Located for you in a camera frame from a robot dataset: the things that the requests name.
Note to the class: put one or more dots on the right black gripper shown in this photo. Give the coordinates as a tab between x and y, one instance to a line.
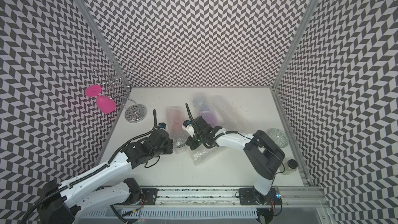
190	142

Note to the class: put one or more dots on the chrome wire glass rack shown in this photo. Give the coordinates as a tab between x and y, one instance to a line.
114	88

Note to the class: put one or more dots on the small black-lidded glass jar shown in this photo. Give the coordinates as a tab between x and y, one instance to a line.
288	166

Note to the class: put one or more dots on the pink plastic wine glass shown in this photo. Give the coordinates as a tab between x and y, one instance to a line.
104	103

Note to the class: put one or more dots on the red black ribbed vase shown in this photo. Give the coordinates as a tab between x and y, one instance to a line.
177	134

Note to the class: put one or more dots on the green patterned round bowl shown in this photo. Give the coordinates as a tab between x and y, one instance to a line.
279	137

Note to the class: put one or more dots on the purple blue wrapped tumbler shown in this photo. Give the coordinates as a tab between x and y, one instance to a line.
204	110

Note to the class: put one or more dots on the aluminium front rail frame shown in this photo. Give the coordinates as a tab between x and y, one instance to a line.
289	204

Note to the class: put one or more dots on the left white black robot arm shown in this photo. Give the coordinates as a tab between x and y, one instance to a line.
63	203

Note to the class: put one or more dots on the clear bubble wrap roll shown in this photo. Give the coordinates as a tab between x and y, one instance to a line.
202	154

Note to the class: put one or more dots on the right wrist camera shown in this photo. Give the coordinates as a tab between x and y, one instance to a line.
188	127

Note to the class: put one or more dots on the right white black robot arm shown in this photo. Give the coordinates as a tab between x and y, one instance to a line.
262	152

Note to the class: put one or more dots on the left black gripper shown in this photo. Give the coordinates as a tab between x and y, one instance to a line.
169	142

